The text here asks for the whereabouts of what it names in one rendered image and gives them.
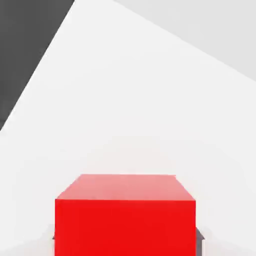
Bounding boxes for small red cube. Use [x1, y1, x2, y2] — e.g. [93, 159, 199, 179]
[54, 173, 197, 256]

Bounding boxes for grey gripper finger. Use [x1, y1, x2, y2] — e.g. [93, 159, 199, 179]
[195, 227, 207, 256]

